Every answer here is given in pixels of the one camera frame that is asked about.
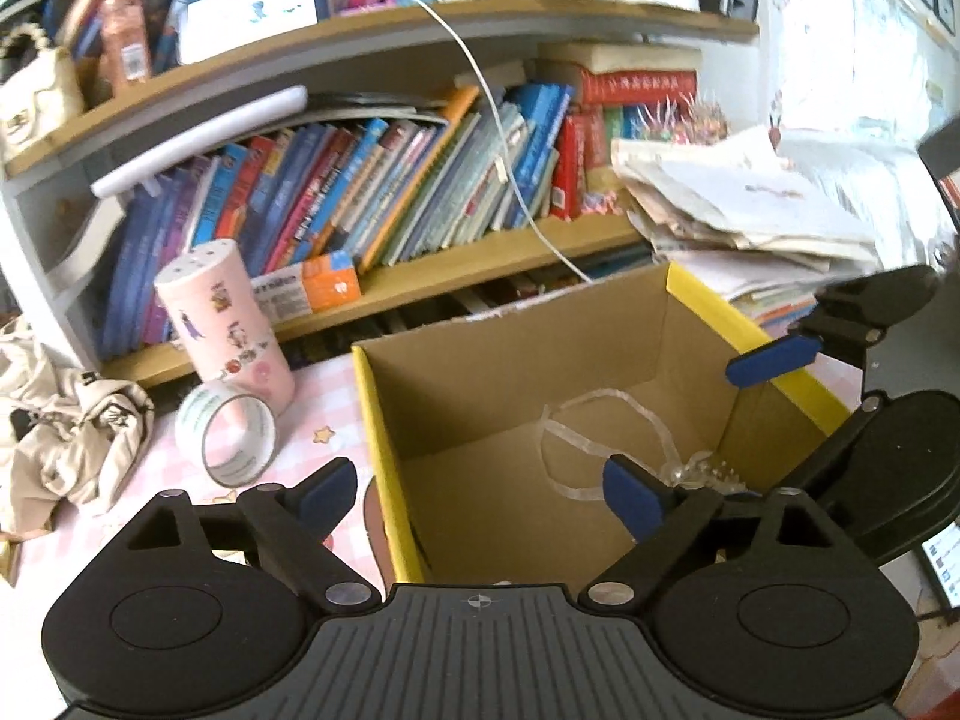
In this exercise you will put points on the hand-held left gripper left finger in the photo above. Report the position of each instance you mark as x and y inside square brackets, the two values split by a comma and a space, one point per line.
[330, 491]

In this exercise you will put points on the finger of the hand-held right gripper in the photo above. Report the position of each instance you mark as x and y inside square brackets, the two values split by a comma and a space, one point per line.
[840, 454]
[772, 360]

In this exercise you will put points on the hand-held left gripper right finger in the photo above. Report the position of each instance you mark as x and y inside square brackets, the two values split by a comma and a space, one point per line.
[634, 499]

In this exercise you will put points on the yellow-edged cardboard box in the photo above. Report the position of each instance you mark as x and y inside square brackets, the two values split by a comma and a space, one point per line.
[480, 405]

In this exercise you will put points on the clear plastic strip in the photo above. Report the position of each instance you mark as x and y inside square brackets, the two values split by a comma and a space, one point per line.
[570, 487]

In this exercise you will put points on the pink checked desk mat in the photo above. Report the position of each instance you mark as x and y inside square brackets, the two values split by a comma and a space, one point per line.
[315, 405]

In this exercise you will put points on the smartphone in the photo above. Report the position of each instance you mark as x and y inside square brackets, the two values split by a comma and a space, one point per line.
[941, 566]

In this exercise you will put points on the clear tape roll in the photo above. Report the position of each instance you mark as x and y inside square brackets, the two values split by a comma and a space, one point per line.
[196, 420]

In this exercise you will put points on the pile of papers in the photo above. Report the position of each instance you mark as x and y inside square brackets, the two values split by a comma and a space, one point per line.
[750, 202]

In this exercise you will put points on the orange tissue packet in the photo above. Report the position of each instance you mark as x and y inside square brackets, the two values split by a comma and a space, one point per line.
[307, 289]

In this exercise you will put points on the pink sticker-covered cylinder container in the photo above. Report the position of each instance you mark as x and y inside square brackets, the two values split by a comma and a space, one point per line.
[225, 315]

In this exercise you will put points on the beige cloth bag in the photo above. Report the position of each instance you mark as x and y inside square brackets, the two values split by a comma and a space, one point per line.
[67, 427]

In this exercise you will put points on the thick red book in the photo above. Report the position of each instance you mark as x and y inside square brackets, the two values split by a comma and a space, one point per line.
[637, 86]

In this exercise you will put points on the row of colourful books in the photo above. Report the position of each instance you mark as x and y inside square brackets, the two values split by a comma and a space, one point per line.
[360, 180]

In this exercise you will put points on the white lamp bar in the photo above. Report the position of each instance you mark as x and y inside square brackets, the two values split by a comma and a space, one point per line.
[202, 139]

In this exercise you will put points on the grey and wood bookshelf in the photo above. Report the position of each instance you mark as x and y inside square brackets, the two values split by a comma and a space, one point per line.
[420, 37]

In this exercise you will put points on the white box with blue print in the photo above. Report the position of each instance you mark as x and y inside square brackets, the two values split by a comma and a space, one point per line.
[255, 11]

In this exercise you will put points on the pink bottle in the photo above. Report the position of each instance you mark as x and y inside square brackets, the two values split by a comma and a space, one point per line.
[124, 30]

